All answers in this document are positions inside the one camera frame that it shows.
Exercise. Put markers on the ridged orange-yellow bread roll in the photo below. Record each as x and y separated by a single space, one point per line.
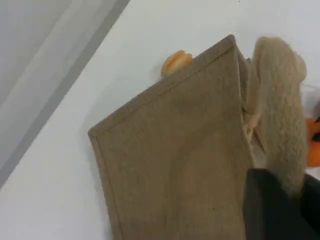
175 62

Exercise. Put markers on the orange fruit with stem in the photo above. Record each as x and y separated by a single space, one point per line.
313 155

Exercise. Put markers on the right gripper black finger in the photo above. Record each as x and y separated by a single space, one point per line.
316 130

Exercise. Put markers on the brown burlap tote bag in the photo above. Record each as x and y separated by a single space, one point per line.
175 150

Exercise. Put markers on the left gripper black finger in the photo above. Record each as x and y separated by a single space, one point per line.
270 212
312 212

